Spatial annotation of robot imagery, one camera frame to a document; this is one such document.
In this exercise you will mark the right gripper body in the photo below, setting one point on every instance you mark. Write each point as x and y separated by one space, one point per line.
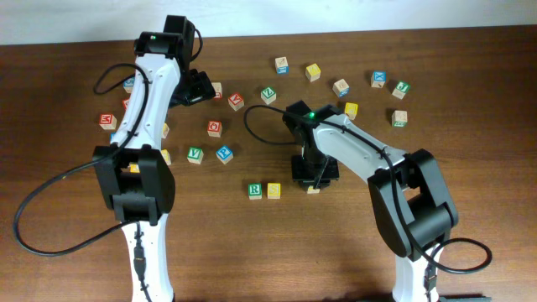
314 169

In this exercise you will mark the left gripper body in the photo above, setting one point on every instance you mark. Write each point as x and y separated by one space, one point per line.
195 88

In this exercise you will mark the yellow S block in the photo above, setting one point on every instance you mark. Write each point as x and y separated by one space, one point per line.
312 190
274 190

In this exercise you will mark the green R block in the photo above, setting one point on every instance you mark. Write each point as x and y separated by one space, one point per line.
255 191

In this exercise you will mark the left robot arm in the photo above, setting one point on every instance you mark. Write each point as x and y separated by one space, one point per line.
135 181

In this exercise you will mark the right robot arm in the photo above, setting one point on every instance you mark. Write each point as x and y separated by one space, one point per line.
412 206

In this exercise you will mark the wooden block red edge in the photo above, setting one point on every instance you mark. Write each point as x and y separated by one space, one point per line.
218 89

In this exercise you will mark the tilted red A block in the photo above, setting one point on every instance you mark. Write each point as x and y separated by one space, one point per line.
236 101

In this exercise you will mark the red O block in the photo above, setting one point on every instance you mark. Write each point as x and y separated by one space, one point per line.
214 129

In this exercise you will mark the yellow G block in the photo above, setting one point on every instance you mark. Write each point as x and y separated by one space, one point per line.
165 131

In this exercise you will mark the blue G block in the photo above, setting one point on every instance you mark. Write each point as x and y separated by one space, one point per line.
128 85

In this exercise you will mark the green V block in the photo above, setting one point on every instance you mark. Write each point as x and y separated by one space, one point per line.
195 155

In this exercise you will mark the red 9 block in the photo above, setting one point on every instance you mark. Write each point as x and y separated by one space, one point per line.
125 103

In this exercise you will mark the yellow block right middle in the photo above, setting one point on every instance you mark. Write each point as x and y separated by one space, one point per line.
351 110

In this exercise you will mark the yellow C block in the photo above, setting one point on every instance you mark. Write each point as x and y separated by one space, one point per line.
166 156

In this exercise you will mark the green Z block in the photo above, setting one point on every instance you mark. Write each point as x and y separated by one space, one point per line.
268 95

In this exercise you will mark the blue P block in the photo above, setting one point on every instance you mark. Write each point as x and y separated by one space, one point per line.
225 154

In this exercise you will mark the wooden block blue side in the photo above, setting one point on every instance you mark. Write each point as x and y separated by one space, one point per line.
340 88

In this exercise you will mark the wooden block blue edge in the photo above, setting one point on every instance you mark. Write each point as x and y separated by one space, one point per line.
281 65

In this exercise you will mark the red M block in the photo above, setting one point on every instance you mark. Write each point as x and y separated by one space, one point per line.
108 121

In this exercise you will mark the wooden block green edge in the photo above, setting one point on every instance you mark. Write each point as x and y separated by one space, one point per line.
399 119

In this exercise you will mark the top yellow block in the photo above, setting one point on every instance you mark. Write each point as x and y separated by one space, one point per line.
312 72

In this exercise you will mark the yellow Q block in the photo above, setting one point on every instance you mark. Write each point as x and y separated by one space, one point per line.
133 168

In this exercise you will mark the blue X block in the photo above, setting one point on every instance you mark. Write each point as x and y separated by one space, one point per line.
378 79

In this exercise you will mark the green J block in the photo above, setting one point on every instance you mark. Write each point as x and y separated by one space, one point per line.
401 89

